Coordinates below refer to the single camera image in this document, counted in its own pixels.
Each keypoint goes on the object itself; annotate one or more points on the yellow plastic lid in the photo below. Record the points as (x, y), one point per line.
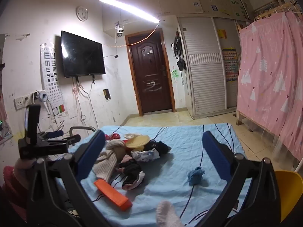
(137, 141)

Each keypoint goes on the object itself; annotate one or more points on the white shutter wardrobe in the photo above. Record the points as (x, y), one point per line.
(206, 75)

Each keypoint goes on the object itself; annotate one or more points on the white plugged charger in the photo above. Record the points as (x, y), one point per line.
(41, 97)

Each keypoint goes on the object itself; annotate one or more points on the grey metal chair frame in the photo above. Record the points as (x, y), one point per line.
(81, 128)

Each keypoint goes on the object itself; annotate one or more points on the white upper cabinets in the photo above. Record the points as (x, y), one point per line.
(180, 0)

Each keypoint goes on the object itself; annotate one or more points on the yellow plastic chair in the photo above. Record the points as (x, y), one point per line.
(290, 189)

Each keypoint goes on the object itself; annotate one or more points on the black hanging bag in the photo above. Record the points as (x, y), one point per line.
(177, 45)

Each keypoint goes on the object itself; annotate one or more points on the white wall socket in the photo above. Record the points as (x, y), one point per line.
(21, 103)

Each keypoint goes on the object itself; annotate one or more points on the black cloth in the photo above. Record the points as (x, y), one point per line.
(161, 147)

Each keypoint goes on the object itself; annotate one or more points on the black wall television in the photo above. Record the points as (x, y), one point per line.
(82, 54)

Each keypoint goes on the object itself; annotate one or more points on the white security camera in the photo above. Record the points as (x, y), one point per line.
(119, 30)

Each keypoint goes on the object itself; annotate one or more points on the orange rectangular box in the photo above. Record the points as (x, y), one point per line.
(113, 195)

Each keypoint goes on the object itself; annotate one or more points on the pink printed bed curtain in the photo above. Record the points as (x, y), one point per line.
(267, 80)

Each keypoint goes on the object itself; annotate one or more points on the small black hanging pouch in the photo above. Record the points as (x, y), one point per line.
(181, 64)

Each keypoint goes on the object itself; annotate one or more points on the light blue bed sheet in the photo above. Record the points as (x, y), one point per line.
(170, 170)

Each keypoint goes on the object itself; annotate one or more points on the small wall panel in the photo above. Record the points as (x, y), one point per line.
(107, 94)

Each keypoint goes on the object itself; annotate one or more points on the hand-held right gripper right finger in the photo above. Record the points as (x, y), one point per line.
(214, 153)

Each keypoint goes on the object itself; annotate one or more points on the colourful grid poster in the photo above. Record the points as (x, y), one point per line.
(230, 63)

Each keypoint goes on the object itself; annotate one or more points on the dark brown door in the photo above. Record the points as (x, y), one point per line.
(151, 75)

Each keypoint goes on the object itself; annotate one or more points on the round wall clock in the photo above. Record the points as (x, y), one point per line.
(82, 13)

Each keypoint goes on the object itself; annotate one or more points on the black and pink garment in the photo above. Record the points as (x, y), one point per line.
(132, 173)

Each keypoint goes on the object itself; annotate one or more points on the person's left forearm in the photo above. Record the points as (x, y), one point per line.
(14, 184)

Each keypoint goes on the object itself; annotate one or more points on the white crumpled cloth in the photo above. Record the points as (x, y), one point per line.
(129, 136)

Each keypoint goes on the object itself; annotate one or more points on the blue crumpled cloth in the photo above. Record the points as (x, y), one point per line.
(195, 176)

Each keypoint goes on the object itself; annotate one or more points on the white printed plastic bag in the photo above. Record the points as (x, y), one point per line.
(145, 155)

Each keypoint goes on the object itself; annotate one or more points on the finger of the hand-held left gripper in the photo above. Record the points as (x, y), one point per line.
(71, 140)
(54, 133)

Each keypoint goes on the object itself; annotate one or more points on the pink fluffy clothing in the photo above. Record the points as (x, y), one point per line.
(167, 214)

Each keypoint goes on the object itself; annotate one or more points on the ceiling light tube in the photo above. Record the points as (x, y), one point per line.
(127, 8)

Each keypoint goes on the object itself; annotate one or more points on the beige knitted cloth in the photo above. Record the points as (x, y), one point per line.
(106, 163)

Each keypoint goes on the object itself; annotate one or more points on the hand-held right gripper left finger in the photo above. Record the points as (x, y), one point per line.
(91, 156)

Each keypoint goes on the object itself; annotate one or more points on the white eye chart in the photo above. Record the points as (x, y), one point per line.
(53, 80)

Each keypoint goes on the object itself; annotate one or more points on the yellow paper poster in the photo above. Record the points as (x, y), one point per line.
(221, 33)

